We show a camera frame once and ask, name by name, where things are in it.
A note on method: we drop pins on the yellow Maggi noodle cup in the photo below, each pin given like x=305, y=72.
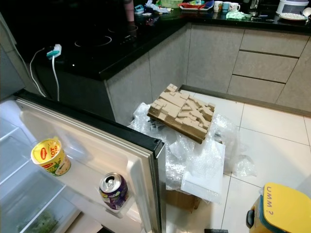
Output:
x=51, y=156

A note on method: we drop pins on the silver fridge compartment door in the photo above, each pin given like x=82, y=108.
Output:
x=97, y=141

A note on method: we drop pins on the silver two-door fridge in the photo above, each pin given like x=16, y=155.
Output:
x=9, y=116

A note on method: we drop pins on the glass fridge shelf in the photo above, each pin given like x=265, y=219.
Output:
x=19, y=194

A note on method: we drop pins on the silver freezer door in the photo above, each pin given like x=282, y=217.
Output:
x=7, y=73

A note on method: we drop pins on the white teal plug adapter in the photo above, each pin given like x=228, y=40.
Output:
x=54, y=51

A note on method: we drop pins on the black kitchen counter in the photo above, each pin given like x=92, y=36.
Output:
x=97, y=58

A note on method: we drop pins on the green vegetables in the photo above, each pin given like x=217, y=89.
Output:
x=41, y=224

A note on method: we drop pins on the black induction hob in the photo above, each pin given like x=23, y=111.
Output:
x=102, y=36

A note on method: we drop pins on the purple drink can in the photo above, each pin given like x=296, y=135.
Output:
x=114, y=191

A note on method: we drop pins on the beige wooden block board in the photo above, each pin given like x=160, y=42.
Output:
x=182, y=111

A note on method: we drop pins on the blue white cloth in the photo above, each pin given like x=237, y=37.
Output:
x=155, y=7

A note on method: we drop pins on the brown cardboard box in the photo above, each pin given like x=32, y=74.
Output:
x=180, y=200

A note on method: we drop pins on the green basket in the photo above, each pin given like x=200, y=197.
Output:
x=170, y=3

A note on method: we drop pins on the white foam sheet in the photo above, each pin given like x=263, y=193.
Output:
x=206, y=170

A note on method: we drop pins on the red tray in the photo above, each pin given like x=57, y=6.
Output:
x=197, y=6

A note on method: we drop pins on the cream mug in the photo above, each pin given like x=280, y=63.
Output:
x=217, y=6

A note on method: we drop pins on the clear bubble wrap heap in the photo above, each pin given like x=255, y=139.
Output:
x=240, y=162

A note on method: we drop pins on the teal mug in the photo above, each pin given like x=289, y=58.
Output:
x=226, y=6

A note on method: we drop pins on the grey cabinet drawer front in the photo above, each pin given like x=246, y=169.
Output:
x=272, y=42
x=255, y=88
x=265, y=67

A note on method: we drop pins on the light green cloth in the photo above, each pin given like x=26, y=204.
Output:
x=238, y=15

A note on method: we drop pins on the white mug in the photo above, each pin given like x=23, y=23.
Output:
x=234, y=6

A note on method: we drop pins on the yellow lid teal bin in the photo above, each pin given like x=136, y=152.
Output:
x=289, y=208

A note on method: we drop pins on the white plate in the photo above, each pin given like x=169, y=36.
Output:
x=293, y=16

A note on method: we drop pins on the white rice cooker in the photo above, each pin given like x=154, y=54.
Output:
x=294, y=6

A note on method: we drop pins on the white ladle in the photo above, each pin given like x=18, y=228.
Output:
x=307, y=11

